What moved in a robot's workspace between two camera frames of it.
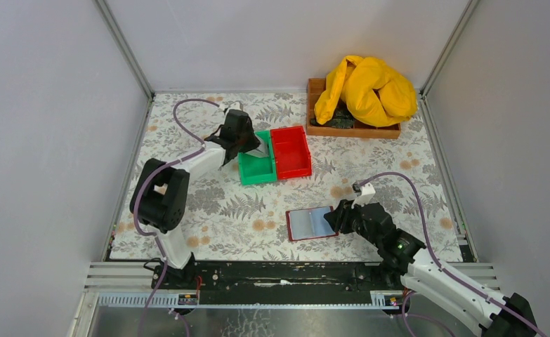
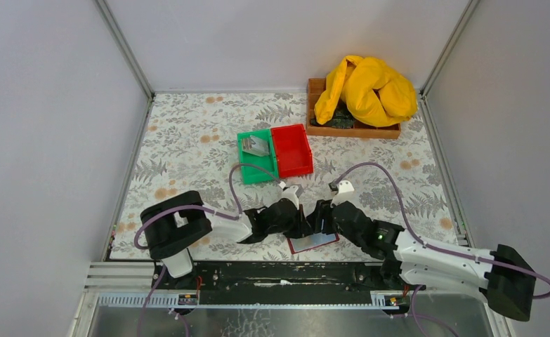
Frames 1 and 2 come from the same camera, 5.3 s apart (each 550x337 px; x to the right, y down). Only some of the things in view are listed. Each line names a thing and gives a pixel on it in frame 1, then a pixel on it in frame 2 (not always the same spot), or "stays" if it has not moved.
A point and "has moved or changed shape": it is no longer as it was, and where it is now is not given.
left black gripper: [237, 142] -> [294, 219]
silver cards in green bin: [262, 150] stays
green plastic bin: [254, 169] stays
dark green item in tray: [341, 119] stays
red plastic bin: [292, 154] stays
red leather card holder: [309, 223] has moved or changed shape
